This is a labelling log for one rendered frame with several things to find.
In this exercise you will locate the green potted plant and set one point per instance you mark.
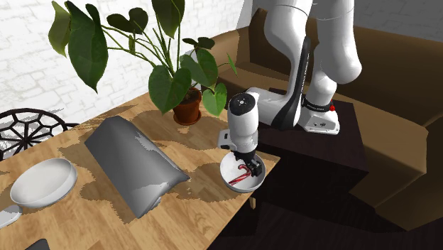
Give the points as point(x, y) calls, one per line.
point(88, 48)

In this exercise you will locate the dark flat object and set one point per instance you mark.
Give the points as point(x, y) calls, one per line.
point(38, 245)

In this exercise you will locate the small white bowl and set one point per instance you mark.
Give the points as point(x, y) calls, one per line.
point(229, 170)

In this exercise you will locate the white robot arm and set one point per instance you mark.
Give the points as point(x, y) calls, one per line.
point(290, 31)

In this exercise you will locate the red white candy cane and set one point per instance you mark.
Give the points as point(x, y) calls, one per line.
point(238, 178)

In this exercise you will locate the grey pillow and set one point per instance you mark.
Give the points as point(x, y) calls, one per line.
point(131, 159)

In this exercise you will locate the large white bowl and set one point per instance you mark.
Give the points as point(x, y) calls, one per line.
point(41, 183)

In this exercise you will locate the dark robot stand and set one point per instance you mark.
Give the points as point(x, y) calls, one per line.
point(311, 152)

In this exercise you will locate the brown sofa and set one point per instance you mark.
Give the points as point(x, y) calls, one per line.
point(398, 83)

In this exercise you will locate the wooden table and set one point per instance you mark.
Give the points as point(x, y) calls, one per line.
point(104, 232)

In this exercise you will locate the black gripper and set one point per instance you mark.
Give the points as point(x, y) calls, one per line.
point(247, 158)

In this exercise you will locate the light grey flat object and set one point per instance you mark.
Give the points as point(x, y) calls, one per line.
point(7, 214)

